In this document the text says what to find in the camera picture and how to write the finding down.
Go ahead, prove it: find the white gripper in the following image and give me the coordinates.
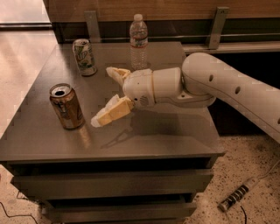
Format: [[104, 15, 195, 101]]
[[91, 66, 183, 128]]

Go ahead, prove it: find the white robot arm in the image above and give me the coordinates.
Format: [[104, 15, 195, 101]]
[[91, 52, 280, 142]]

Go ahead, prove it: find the green and white soda can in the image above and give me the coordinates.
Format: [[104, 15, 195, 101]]
[[73, 38, 97, 76]]

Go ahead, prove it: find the orange soda can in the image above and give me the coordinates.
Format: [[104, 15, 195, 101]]
[[49, 83, 85, 130]]

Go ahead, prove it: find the clear plastic water bottle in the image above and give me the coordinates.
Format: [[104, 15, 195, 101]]
[[129, 14, 148, 70]]

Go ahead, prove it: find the grey drawer cabinet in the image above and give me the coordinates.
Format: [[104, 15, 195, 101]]
[[0, 44, 224, 224]]

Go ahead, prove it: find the upper grey drawer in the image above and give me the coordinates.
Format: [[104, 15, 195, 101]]
[[12, 169, 213, 200]]

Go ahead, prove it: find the grey drawer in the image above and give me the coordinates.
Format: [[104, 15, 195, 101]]
[[12, 169, 213, 200], [45, 203, 196, 223]]

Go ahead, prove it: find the lower grey drawer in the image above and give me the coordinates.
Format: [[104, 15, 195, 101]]
[[45, 203, 196, 223]]

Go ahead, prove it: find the white power strip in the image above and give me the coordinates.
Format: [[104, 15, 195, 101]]
[[218, 178, 260, 213]]

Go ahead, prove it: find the left metal bracket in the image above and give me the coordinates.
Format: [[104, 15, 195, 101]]
[[84, 10, 101, 43]]

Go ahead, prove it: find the metal bracket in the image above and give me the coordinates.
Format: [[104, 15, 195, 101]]
[[84, 10, 101, 43], [206, 6, 229, 50]]

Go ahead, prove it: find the right metal bracket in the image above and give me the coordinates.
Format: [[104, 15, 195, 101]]
[[206, 6, 229, 50]]

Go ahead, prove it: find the wooden counter with rail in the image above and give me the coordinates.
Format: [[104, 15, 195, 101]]
[[43, 0, 280, 53]]

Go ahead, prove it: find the black floor cable left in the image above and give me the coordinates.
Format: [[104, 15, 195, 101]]
[[0, 191, 39, 224]]

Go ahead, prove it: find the black power strip cable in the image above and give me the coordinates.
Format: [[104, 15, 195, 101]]
[[239, 205, 249, 224]]

